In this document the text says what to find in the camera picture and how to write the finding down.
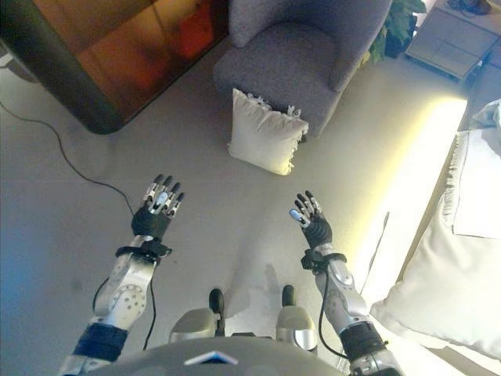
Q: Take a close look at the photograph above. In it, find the green potted plant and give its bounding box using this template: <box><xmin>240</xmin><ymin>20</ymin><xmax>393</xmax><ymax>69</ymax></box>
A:
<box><xmin>367</xmin><ymin>0</ymin><xmax>427</xmax><ymax>66</ymax></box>

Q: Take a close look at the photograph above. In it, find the silver robot leg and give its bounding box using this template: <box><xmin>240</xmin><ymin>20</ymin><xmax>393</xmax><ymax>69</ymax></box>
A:
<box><xmin>168</xmin><ymin>288</ymin><xmax>228</xmax><ymax>345</ymax></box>
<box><xmin>276</xmin><ymin>284</ymin><xmax>319</xmax><ymax>352</ymax></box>

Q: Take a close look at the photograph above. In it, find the white bedside cabinet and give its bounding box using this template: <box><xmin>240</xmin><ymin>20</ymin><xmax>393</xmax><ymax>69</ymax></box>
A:
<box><xmin>405</xmin><ymin>5</ymin><xmax>501</xmax><ymax>81</ymax></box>

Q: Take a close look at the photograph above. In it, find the silver left robot leg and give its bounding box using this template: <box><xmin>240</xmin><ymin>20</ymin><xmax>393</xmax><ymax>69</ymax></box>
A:
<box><xmin>168</xmin><ymin>288</ymin><xmax>228</xmax><ymax>345</ymax></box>

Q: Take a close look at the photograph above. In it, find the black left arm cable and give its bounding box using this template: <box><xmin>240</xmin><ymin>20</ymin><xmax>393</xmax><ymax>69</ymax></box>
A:
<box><xmin>92</xmin><ymin>269</ymin><xmax>157</xmax><ymax>349</ymax></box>

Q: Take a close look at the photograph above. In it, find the white fringed throw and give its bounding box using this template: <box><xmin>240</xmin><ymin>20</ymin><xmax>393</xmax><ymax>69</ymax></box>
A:
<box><xmin>445</xmin><ymin>128</ymin><xmax>501</xmax><ymax>240</ymax></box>

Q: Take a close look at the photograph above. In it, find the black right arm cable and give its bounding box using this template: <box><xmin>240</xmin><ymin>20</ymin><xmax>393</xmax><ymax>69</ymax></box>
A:
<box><xmin>319</xmin><ymin>269</ymin><xmax>349</xmax><ymax>360</ymax></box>

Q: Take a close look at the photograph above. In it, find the large plain white cushion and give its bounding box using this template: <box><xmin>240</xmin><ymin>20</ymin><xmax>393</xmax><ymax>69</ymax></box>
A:
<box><xmin>369</xmin><ymin>191</ymin><xmax>501</xmax><ymax>360</ymax></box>

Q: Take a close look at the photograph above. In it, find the white fringed cushion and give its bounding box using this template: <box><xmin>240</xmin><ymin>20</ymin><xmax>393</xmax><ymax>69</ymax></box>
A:
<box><xmin>227</xmin><ymin>88</ymin><xmax>310</xmax><ymax>176</ymax></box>

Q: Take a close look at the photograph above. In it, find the silver right robot leg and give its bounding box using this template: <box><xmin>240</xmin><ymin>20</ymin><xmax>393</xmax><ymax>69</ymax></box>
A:
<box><xmin>276</xmin><ymin>284</ymin><xmax>319</xmax><ymax>352</ymax></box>

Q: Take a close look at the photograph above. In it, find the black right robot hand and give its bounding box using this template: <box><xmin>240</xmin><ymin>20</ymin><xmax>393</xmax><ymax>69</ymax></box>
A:
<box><xmin>288</xmin><ymin>190</ymin><xmax>333</xmax><ymax>250</ymax></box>

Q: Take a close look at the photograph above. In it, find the black lamp stand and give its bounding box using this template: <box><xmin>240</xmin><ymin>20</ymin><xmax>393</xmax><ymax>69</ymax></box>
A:
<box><xmin>448</xmin><ymin>0</ymin><xmax>492</xmax><ymax>16</ymax></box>

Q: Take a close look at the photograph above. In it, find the grey robot torso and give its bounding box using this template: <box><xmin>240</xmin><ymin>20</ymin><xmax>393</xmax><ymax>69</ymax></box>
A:
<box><xmin>88</xmin><ymin>338</ymin><xmax>353</xmax><ymax>376</ymax></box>

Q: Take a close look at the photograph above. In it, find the crumpled white cloth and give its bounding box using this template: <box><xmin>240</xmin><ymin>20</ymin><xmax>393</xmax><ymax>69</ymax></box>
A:
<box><xmin>469</xmin><ymin>99</ymin><xmax>501</xmax><ymax>130</ymax></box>

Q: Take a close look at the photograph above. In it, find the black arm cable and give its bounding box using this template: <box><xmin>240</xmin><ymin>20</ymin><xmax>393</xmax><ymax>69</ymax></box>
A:
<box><xmin>92</xmin><ymin>269</ymin><xmax>157</xmax><ymax>349</ymax></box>
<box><xmin>319</xmin><ymin>269</ymin><xmax>349</xmax><ymax>360</ymax></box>

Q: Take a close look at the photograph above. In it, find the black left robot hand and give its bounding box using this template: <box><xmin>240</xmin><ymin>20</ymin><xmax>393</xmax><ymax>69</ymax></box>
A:
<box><xmin>131</xmin><ymin>174</ymin><xmax>186</xmax><ymax>240</ymax></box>

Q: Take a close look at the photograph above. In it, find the grey fabric armchair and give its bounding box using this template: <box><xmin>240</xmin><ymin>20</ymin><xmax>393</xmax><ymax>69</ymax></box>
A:
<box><xmin>213</xmin><ymin>0</ymin><xmax>394</xmax><ymax>138</ymax></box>

